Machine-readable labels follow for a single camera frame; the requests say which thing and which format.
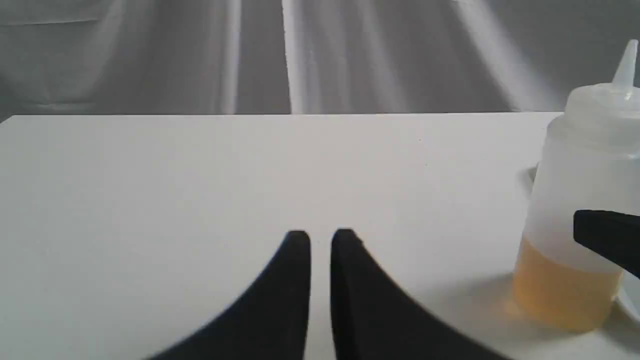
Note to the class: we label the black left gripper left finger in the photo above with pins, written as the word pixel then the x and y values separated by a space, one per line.
pixel 269 321

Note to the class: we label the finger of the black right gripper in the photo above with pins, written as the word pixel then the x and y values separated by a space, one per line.
pixel 612 235

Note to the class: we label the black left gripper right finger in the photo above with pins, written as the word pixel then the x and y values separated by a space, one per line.
pixel 373 319

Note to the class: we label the clear squeeze bottle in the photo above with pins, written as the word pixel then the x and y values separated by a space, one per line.
pixel 589 161

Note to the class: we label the white rectangular plastic tray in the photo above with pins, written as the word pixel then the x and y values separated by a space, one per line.
pixel 628 297

